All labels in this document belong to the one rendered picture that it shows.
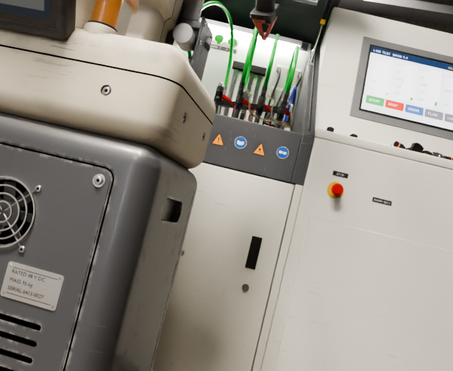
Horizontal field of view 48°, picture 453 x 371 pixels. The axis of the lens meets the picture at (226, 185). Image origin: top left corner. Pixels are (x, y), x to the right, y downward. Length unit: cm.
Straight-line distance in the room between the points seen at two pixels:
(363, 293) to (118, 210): 118
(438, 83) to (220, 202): 98
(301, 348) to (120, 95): 120
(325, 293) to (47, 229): 115
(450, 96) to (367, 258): 77
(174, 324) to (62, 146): 109
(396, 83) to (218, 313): 108
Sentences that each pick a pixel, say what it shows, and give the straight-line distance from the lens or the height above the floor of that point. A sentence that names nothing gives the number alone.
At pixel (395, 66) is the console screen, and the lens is 209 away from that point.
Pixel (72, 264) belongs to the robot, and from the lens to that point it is 60.
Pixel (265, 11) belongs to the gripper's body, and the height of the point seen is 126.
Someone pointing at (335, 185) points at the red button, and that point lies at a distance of 160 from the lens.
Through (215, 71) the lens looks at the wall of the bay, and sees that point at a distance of 224.
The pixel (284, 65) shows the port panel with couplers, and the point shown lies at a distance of 225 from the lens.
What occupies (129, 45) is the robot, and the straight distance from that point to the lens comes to 63.
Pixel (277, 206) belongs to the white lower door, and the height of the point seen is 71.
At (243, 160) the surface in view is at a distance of 161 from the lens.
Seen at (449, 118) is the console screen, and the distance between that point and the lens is 207.
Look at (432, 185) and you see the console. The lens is 172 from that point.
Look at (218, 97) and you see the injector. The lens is 188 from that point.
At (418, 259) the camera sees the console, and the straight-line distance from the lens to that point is 170.
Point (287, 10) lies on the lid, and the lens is 223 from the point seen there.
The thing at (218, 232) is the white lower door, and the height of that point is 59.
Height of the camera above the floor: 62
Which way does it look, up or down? 4 degrees up
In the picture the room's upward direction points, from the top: 14 degrees clockwise
